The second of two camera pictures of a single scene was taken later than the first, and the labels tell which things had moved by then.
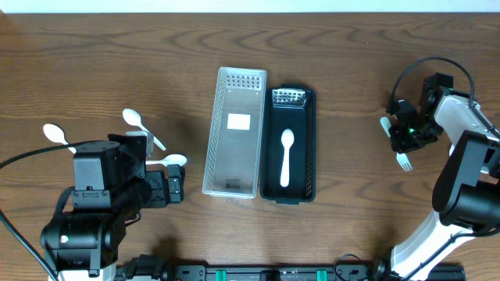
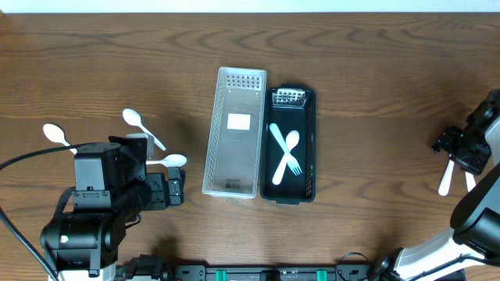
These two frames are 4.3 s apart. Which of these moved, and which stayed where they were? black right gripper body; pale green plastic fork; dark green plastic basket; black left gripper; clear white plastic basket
Moved: black right gripper body; pale green plastic fork
Stayed: clear white plastic basket; dark green plastic basket; black left gripper
